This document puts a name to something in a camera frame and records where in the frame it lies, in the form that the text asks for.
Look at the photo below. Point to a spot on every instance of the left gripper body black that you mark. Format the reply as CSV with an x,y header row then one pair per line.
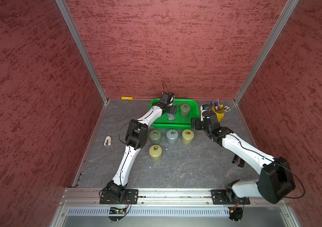
x,y
171,109

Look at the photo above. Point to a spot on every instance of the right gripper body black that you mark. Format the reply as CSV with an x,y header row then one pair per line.
x,y
207,128

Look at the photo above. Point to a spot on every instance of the yellow-green canister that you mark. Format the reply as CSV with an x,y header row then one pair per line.
x,y
155,152
187,136

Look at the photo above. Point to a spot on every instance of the green canister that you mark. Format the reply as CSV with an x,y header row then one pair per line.
x,y
185,110
155,137

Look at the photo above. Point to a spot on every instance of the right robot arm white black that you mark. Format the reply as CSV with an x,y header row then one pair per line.
x,y
276,179

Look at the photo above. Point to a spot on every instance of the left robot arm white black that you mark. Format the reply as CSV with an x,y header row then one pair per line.
x,y
136,138

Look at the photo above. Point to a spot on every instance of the green plastic basket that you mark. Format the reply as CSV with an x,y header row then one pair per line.
x,y
179,122

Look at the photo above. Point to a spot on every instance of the yellow pen bucket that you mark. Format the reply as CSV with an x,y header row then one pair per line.
x,y
219,112

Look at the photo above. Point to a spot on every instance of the yellow glue stick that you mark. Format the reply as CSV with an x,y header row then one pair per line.
x,y
126,98

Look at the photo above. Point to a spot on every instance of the small beige clip object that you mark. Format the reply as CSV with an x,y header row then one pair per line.
x,y
107,141

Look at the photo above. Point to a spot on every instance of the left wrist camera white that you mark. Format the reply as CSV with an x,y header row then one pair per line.
x,y
167,98

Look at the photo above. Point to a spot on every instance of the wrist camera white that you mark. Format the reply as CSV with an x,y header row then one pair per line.
x,y
203,108
167,98

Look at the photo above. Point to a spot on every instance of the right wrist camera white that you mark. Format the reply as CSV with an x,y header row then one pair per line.
x,y
203,108

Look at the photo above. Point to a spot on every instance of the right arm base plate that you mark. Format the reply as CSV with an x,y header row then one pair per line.
x,y
227,197

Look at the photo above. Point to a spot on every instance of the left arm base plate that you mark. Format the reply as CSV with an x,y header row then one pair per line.
x,y
127,196

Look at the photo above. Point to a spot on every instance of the aluminium front rail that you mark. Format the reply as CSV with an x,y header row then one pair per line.
x,y
162,202

